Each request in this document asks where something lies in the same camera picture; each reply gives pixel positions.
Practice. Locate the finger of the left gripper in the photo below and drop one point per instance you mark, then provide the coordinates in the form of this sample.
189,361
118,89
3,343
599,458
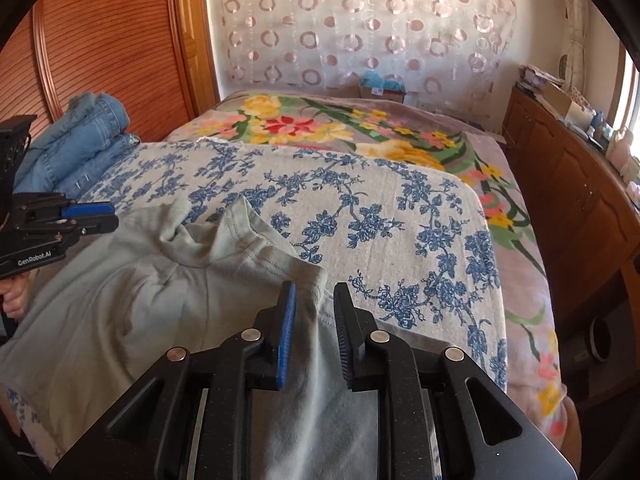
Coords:
75,228
87,210

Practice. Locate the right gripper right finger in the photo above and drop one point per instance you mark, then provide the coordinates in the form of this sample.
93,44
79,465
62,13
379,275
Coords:
365,350

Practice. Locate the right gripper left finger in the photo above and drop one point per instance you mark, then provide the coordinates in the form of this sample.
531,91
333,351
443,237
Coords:
269,342

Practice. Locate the grey-green pants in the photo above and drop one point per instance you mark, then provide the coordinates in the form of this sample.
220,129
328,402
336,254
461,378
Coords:
105,313

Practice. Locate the person's left hand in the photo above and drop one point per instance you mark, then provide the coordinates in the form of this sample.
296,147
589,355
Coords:
15,293

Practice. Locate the bottom folded blue jeans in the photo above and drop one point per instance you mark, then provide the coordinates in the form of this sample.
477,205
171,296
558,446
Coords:
81,179

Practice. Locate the folded blue jeans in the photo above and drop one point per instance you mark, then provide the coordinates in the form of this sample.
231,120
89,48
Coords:
108,120
81,179

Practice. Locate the middle folded blue jeans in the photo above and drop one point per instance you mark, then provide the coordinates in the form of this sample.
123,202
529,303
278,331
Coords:
108,120

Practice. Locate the blue floral bed cover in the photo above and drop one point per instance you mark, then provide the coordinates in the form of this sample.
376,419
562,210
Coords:
208,232

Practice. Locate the wooden slatted wardrobe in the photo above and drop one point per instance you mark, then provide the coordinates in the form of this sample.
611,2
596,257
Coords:
154,56

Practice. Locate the colourful flower blanket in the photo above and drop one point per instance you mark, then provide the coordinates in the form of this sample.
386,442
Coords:
419,214

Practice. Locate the wooden sideboard cabinet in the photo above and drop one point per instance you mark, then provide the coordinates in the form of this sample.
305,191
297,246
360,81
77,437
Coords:
585,226

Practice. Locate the cardboard box on sideboard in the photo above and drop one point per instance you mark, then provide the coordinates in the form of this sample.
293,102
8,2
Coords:
563,103

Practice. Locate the stack of papers on sideboard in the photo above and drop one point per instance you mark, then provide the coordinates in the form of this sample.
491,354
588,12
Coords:
539,82

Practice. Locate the white bottle on sideboard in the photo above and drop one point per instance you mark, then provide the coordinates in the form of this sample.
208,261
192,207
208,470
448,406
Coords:
619,148

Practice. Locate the circle pattern sheer curtain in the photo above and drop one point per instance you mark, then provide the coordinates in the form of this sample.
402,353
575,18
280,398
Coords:
444,52

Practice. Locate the beige side curtain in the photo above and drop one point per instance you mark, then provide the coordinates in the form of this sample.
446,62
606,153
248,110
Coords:
577,20

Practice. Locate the window with wooden frame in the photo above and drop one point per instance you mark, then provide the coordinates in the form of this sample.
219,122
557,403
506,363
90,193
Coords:
624,110

